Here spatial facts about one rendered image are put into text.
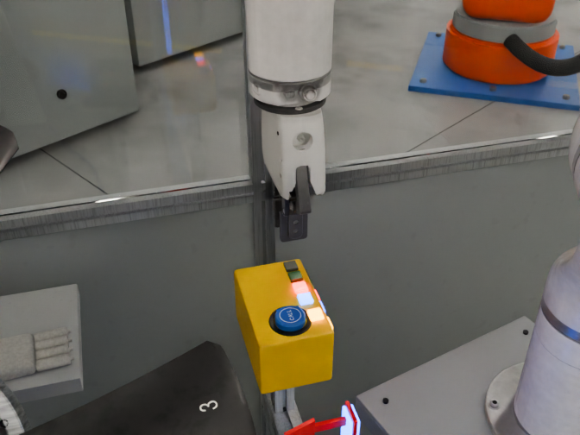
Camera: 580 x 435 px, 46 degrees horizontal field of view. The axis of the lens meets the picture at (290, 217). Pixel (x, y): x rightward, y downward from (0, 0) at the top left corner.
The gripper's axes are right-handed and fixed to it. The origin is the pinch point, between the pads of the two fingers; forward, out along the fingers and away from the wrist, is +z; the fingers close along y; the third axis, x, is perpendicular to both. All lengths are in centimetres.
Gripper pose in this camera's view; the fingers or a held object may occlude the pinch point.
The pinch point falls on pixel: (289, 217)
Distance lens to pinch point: 79.6
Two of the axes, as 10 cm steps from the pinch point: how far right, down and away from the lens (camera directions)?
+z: 0.0, 8.2, 5.7
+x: -9.6, 1.5, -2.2
